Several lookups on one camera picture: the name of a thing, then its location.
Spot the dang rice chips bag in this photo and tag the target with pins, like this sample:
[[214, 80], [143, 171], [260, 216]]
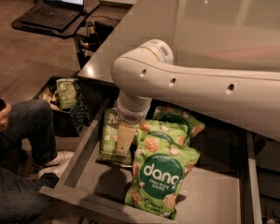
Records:
[[176, 114], [159, 169], [173, 133]]

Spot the middle Dang rice chips bag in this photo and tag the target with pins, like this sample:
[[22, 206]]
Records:
[[173, 133]]

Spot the black laptop stand table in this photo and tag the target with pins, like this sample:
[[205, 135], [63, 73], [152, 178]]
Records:
[[69, 32]]

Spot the black laptop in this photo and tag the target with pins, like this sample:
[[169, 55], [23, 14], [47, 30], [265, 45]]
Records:
[[53, 14]]

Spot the rear Dang rice chips bag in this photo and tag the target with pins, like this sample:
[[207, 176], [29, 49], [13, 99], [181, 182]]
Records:
[[176, 114]]

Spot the Kettle jalapeno chip bag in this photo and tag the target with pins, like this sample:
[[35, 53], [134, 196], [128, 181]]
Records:
[[107, 149]]

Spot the black plastic crate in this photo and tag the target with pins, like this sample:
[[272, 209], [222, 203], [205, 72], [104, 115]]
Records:
[[67, 122]]

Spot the person's near leg jeans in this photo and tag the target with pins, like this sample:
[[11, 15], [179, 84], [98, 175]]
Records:
[[20, 200]]

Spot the front Dang rice chips bag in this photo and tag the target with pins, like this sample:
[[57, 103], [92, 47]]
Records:
[[159, 169]]

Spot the person's leg in jeans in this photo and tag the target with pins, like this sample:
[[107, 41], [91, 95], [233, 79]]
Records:
[[32, 120]]

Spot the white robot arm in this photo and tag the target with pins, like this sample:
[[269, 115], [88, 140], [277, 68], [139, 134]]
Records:
[[244, 98]]

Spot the green chip bag in crate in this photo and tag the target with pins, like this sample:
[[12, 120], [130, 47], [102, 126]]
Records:
[[67, 92]]

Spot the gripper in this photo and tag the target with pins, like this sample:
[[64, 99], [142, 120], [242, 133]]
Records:
[[131, 115]]

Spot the lower cabinet drawers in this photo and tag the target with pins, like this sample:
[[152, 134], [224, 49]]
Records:
[[267, 153]]

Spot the white sneaker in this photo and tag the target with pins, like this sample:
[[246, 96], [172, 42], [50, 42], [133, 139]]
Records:
[[56, 167]]

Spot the snack packet in crate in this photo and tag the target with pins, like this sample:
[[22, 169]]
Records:
[[50, 97]]

